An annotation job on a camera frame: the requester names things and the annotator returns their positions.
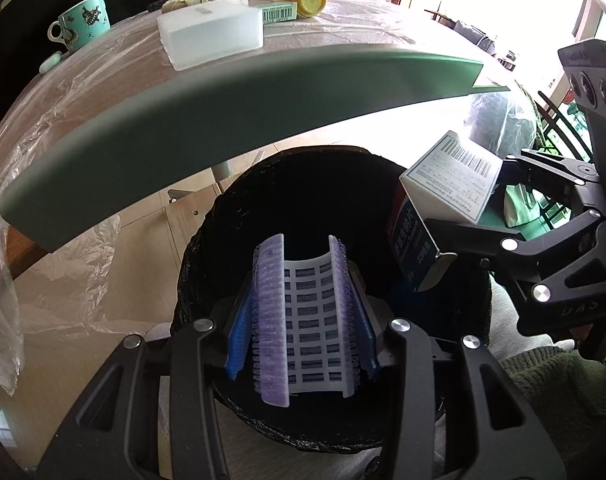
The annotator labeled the white medicine box purple stripe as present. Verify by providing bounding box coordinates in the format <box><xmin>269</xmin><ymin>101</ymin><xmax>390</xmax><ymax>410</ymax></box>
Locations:
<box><xmin>156</xmin><ymin>0</ymin><xmax>299</xmax><ymax>73</ymax></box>

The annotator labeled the purple blister pack tray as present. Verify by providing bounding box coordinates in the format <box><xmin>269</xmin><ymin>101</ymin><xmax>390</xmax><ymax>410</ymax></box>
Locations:
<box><xmin>253</xmin><ymin>234</ymin><xmax>358</xmax><ymax>408</ymax></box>

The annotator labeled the teal patterned mug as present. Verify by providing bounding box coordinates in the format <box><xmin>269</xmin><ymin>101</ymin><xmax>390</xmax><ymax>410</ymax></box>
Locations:
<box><xmin>47</xmin><ymin>0</ymin><xmax>111</xmax><ymax>53</ymax></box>

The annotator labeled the blue red medicine box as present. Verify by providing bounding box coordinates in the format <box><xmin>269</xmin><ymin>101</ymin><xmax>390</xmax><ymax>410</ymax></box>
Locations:
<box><xmin>390</xmin><ymin>131</ymin><xmax>502</xmax><ymax>292</ymax></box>

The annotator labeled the black trash bin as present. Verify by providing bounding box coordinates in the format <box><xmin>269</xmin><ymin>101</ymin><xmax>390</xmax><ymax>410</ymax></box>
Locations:
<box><xmin>170</xmin><ymin>146</ymin><xmax>492</xmax><ymax>454</ymax></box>

